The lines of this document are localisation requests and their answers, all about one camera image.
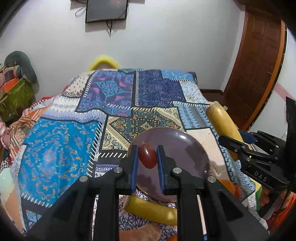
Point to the peeled pomelo segment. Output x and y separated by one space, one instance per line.
149 231

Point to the short yellow sugarcane piece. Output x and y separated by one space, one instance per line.
151 211

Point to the white wardrobe sliding door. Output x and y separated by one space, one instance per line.
272 119

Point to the brown wooden door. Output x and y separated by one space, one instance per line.
256 67

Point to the green storage box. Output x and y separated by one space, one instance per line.
13 103

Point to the dark red grape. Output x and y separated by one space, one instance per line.
147 155

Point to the dark purple oval plate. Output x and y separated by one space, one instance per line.
183 148

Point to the orange box in bin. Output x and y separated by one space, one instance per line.
6 87

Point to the small black wall monitor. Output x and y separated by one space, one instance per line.
105 10

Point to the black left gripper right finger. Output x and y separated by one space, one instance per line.
206 210

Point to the large orange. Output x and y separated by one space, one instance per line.
233 188

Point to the blue patchwork bed cover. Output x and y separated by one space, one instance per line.
89 127

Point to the long yellow sugarcane piece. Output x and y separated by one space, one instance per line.
222 122

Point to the small tangerine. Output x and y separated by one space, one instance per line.
173 238

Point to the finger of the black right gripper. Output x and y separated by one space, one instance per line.
259 138
235 147

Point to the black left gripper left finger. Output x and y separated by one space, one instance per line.
89 210

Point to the grey plush toy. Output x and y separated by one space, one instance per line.
25 69

